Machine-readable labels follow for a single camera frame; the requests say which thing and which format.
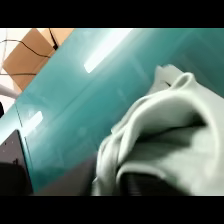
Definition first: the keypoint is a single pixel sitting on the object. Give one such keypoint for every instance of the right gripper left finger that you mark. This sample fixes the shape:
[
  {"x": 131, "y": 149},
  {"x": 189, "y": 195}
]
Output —
[{"x": 75, "y": 181}]

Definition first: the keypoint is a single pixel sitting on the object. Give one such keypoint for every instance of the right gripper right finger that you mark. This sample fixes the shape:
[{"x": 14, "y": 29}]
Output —
[{"x": 146, "y": 185}]

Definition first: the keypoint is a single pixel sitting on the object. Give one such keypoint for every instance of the white T-shirt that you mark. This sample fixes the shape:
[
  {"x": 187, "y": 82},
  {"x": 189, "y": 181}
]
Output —
[{"x": 166, "y": 133}]

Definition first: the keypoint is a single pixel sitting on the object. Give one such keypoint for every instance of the brown cardboard box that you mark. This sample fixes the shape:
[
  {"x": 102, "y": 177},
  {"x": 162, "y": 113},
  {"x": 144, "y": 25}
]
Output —
[{"x": 31, "y": 60}]

